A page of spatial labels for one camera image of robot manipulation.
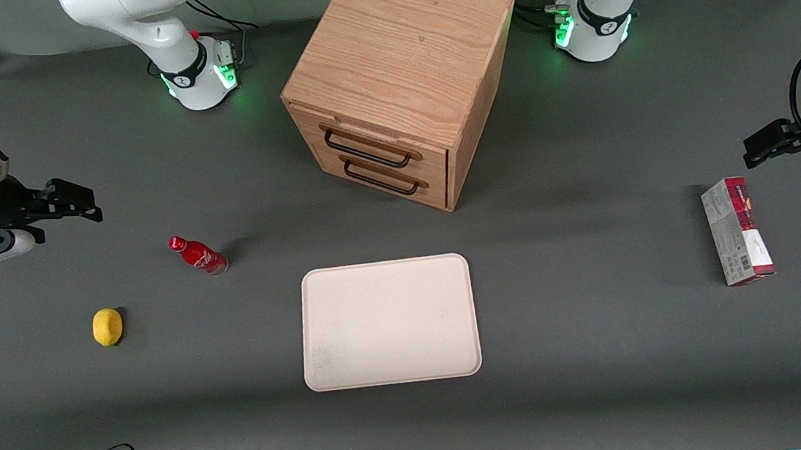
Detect cream rectangular tray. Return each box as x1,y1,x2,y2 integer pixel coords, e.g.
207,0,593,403
293,250,484,394

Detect red soda bottle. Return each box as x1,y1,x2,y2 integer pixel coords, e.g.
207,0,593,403
168,231,230,281

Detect black right arm base cables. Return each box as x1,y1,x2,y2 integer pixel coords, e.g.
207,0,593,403
184,0,265,73

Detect grey and red carton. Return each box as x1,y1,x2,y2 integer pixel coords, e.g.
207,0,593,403
699,173,778,289

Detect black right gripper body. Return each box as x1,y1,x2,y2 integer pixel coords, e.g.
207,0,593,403
0,174,55,248

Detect yellow lemon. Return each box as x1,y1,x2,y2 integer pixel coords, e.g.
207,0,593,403
91,307,126,348

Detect oak wooden drawer cabinet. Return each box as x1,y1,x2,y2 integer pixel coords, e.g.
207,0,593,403
271,0,535,228

